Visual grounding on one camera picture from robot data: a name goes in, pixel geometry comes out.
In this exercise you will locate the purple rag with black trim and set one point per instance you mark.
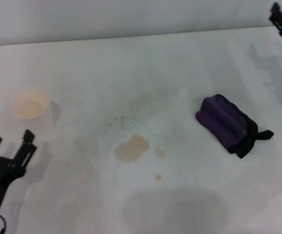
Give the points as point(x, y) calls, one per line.
point(222, 122)

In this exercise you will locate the white paper cup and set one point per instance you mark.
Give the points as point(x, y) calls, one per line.
point(30, 103)

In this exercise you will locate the large brown water stain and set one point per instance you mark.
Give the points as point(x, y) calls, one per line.
point(131, 149)

